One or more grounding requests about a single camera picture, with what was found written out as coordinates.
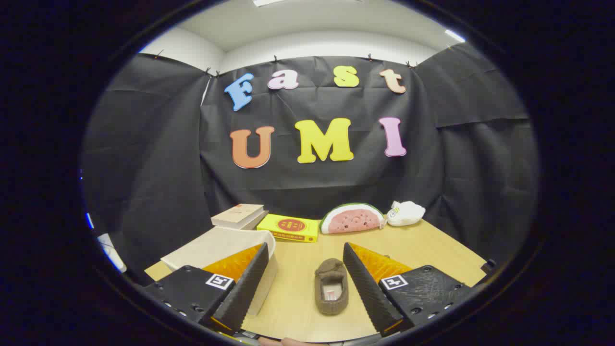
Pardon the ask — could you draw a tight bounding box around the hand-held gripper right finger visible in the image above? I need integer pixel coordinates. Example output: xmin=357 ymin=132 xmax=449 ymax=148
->
xmin=342 ymin=242 xmax=478 ymax=336

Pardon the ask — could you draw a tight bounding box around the white plush toy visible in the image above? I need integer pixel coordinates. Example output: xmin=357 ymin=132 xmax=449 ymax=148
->
xmin=386 ymin=200 xmax=426 ymax=227

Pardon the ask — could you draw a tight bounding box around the grey paperback book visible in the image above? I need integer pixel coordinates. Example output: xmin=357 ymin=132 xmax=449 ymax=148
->
xmin=240 ymin=210 xmax=270 ymax=231

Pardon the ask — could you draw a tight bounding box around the yellow book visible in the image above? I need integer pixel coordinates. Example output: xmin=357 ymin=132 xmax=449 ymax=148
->
xmin=256 ymin=214 xmax=321 ymax=243

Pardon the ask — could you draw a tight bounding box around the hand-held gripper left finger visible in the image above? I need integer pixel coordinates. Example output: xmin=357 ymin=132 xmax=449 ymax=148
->
xmin=139 ymin=242 xmax=270 ymax=334

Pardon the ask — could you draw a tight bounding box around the black backdrop cloth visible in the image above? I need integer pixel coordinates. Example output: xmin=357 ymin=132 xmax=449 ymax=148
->
xmin=81 ymin=42 xmax=541 ymax=284

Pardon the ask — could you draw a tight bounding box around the brown fuzzy shoe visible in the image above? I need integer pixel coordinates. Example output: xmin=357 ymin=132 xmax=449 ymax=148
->
xmin=314 ymin=258 xmax=349 ymax=316

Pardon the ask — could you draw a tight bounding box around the watermelon slice plush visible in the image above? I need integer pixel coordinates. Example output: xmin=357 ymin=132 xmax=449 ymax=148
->
xmin=319 ymin=202 xmax=386 ymax=235

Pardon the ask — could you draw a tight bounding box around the beige fabric storage box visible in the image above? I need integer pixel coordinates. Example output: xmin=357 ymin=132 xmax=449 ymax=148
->
xmin=161 ymin=226 xmax=278 ymax=316

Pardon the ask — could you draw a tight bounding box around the beige paperback book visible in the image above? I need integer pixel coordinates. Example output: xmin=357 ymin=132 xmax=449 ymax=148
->
xmin=211 ymin=204 xmax=266 ymax=229

